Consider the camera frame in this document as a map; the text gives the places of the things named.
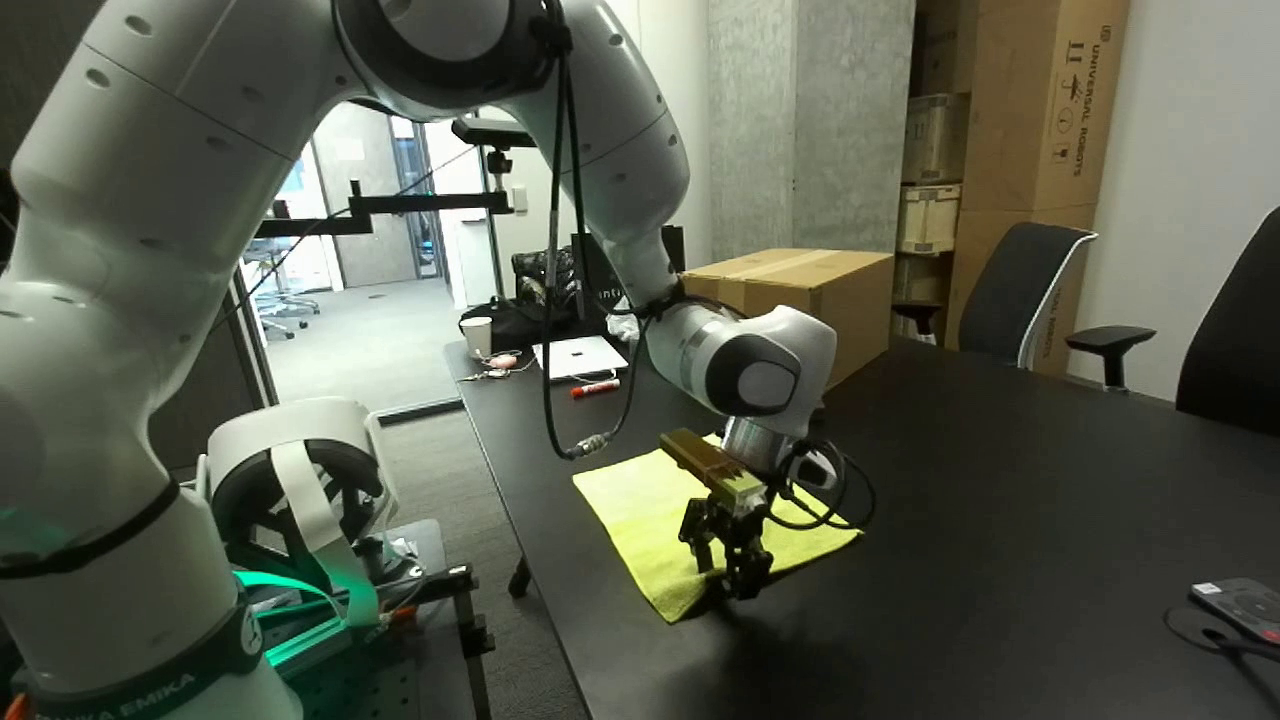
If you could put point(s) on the black equipment bag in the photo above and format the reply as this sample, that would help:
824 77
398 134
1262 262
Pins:
563 293

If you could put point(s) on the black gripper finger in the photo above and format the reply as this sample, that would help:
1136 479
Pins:
694 532
748 565

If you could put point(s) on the yellow towel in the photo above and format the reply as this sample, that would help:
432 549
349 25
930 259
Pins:
643 511

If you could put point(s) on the black camera on stand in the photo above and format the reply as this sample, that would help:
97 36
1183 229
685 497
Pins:
496 134

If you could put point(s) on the black office chair white frame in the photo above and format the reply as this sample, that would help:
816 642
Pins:
1015 297

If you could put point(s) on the smartphone on table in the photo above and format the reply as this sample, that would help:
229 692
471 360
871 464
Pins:
1241 602

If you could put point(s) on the white tablet device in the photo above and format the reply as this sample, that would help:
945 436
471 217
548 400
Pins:
576 357

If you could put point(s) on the white paper cup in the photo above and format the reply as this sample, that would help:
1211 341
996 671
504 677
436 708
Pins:
476 337

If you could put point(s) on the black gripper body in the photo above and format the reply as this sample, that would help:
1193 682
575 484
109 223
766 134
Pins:
738 502

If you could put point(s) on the tall cardboard box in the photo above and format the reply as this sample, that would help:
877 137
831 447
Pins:
1008 112

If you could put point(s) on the robot base mount stand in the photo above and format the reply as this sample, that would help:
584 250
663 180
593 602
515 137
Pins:
307 511

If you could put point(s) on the black office chair right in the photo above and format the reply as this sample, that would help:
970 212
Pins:
1234 360

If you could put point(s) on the brown cardboard box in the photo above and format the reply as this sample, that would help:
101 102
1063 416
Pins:
839 287

